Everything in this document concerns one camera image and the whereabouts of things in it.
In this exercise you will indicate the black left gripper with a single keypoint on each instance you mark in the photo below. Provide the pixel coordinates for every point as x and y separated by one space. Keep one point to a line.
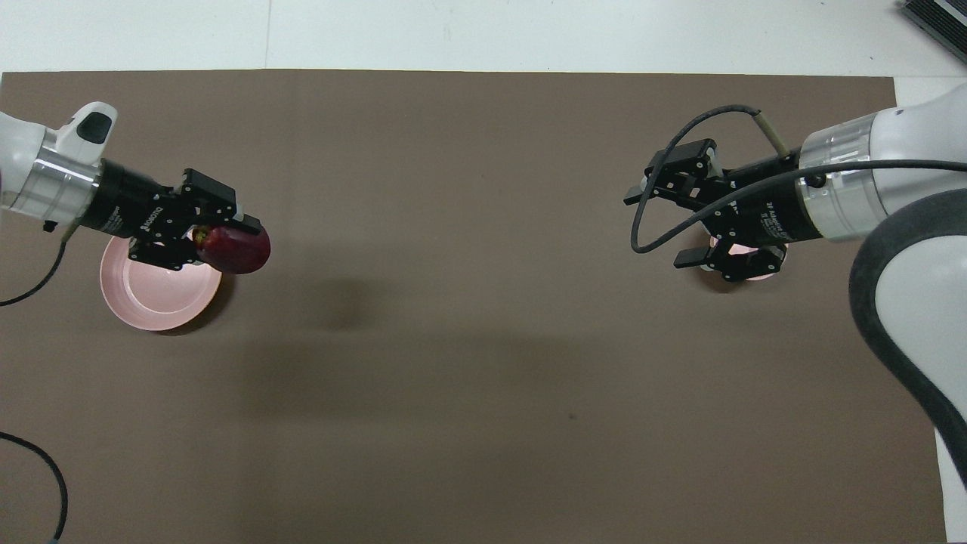
132 208

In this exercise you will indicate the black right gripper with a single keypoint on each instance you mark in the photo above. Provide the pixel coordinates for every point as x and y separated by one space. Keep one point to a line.
778 204

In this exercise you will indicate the dark red apple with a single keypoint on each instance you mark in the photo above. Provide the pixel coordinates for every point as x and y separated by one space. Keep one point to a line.
242 251

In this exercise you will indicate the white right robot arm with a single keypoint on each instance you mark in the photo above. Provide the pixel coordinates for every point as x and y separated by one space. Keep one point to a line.
914 151

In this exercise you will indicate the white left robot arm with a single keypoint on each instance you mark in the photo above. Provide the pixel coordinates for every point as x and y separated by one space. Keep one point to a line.
30 162

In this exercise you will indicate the pink bowl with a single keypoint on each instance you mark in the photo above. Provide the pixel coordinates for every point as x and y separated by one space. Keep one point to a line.
748 247

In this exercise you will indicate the pink plate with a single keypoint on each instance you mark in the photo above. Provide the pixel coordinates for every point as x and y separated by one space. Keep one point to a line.
159 298

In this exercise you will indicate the brown table mat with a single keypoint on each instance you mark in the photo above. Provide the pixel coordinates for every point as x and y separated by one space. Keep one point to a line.
483 378

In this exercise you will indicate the dark grey ribbed device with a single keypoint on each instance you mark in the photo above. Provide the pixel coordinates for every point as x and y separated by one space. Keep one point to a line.
940 19

